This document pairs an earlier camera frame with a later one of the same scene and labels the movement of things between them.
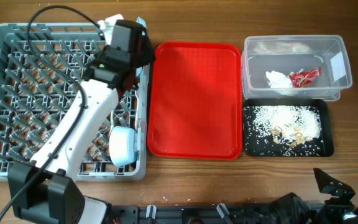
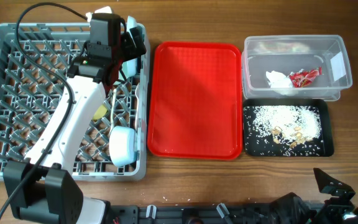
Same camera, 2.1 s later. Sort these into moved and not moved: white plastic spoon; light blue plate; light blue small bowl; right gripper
Moved: light blue plate
Not moved: right gripper; white plastic spoon; light blue small bowl
